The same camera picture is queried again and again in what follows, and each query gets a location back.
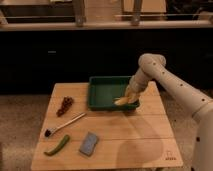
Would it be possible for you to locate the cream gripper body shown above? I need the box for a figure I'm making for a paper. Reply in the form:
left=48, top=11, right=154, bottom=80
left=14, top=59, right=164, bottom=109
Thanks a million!
left=129, top=75, right=148, bottom=93

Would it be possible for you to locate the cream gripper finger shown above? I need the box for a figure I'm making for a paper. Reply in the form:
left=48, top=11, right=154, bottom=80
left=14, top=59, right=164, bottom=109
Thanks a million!
left=125, top=87, right=131, bottom=97
left=130, top=93, right=140, bottom=102

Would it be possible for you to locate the yellow banana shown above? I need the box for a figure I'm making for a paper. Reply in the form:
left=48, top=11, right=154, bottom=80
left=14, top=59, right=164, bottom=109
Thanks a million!
left=114, top=96, right=134, bottom=106

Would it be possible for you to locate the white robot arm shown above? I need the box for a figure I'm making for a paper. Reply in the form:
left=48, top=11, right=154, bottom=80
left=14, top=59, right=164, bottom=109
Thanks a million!
left=125, top=53, right=213, bottom=171

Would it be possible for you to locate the green plastic tray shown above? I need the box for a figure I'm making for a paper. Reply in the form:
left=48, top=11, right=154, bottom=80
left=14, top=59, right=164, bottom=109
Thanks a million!
left=87, top=76, right=140, bottom=111

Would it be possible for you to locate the brown grape bunch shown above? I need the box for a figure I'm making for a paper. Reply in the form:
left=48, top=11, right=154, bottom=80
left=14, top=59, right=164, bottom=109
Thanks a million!
left=56, top=97, right=74, bottom=117

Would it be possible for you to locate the blue grey sponge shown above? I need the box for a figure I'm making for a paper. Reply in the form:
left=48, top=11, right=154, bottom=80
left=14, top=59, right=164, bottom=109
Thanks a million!
left=79, top=132, right=99, bottom=156

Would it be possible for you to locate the wooden folding table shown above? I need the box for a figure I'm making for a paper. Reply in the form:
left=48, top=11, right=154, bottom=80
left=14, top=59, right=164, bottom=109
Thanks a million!
left=31, top=82, right=183, bottom=171

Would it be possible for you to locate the green chili pepper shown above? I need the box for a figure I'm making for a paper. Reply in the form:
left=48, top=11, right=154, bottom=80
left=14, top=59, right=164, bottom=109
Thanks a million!
left=44, top=135, right=70, bottom=156

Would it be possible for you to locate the wooden handled brush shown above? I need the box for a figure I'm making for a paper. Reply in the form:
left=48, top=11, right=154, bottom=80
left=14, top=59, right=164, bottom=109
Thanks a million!
left=44, top=113, right=85, bottom=138

